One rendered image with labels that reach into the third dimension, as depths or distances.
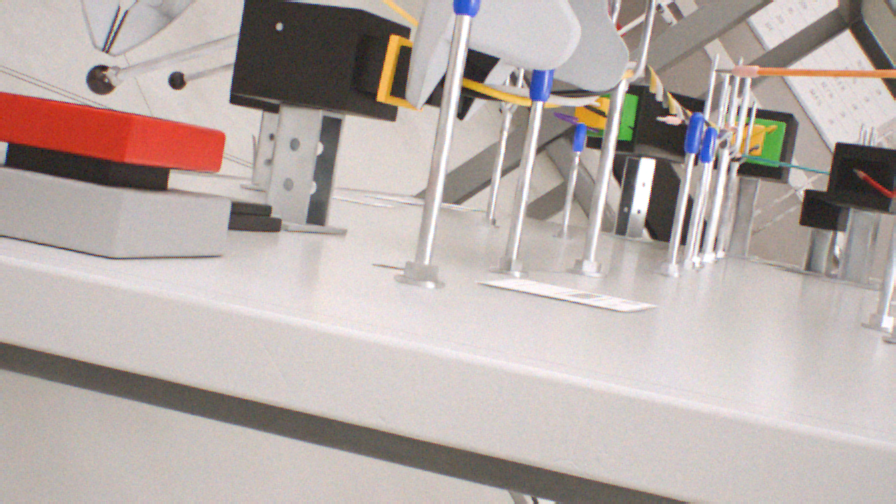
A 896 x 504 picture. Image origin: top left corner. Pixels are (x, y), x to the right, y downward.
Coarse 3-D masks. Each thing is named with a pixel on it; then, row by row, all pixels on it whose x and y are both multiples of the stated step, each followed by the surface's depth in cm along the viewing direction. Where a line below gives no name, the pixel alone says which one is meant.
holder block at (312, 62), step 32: (256, 0) 52; (288, 0) 51; (256, 32) 52; (288, 32) 51; (320, 32) 51; (352, 32) 50; (384, 32) 52; (256, 64) 52; (288, 64) 51; (320, 64) 51; (352, 64) 50; (256, 96) 52; (288, 96) 51; (320, 96) 50; (352, 96) 50
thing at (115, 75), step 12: (228, 36) 55; (192, 48) 56; (204, 48) 55; (216, 48) 55; (156, 60) 56; (168, 60) 56; (180, 60) 56; (108, 72) 57; (120, 72) 57; (132, 72) 57; (144, 72) 57; (120, 84) 58
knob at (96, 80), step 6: (96, 66) 57; (102, 66) 57; (108, 66) 58; (90, 72) 57; (96, 72) 57; (102, 72) 57; (90, 78) 57; (96, 78) 57; (102, 78) 57; (90, 84) 57; (96, 84) 57; (102, 84) 57; (108, 84) 57; (90, 90) 58; (96, 90) 57; (102, 90) 57; (108, 90) 58
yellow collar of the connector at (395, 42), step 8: (392, 40) 50; (400, 40) 50; (408, 40) 50; (392, 48) 50; (392, 56) 50; (384, 64) 50; (392, 64) 50; (384, 72) 50; (392, 72) 50; (384, 80) 50; (392, 80) 50; (384, 88) 50; (384, 96) 50; (392, 104) 50; (400, 104) 51; (408, 104) 52
